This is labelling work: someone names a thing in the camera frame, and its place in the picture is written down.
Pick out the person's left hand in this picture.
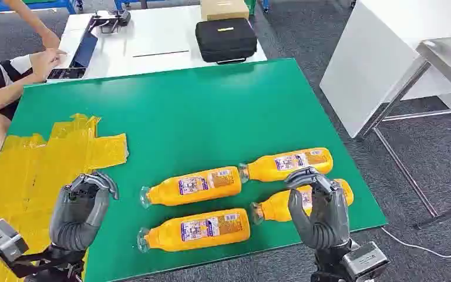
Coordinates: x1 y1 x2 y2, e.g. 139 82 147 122
41 31 61 51

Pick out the person's right hand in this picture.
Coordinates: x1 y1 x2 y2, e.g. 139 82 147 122
29 48 69 83

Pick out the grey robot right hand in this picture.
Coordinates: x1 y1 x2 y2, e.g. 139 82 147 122
285 167 352 251

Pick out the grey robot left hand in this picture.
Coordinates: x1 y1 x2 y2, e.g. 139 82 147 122
49 171 120 253

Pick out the orange drink bottle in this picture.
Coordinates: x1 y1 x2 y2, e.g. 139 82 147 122
249 178 355 226
136 208 251 254
238 147 334 184
139 166 243 210

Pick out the dark laptop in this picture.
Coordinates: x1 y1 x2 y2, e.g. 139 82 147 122
48 17 99 81

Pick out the black handheld controller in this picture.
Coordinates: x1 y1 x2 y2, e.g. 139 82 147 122
89 9 132 34

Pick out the yellow plastic sheet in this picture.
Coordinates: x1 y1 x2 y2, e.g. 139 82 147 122
0 113 129 282

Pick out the white table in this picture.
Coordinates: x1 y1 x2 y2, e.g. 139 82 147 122
46 4 268 83

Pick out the green table mat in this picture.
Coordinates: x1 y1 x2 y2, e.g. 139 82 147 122
6 58 389 282

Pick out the white panel desk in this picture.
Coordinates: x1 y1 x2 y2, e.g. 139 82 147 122
319 0 451 139

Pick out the black carrying case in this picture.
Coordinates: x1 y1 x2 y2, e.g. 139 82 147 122
194 17 258 65

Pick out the brown cardboard box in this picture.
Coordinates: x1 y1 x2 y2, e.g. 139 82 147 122
200 0 251 22

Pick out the blue metal frame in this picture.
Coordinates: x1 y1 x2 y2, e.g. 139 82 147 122
0 0 79 15

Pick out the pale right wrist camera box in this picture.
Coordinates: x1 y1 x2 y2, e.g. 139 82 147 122
340 241 391 282

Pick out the white floor cable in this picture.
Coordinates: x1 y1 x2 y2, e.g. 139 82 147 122
381 211 451 260

